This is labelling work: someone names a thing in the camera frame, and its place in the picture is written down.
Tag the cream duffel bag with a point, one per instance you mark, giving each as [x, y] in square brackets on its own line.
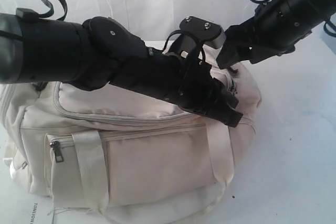
[126, 156]

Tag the white printed paper sheet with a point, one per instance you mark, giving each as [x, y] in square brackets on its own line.
[34, 211]

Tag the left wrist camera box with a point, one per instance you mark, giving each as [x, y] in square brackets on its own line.
[210, 34]

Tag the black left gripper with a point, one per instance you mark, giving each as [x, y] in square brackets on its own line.
[185, 82]

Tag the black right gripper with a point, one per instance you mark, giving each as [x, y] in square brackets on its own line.
[274, 31]

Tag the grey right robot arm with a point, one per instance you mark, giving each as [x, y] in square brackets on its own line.
[275, 28]

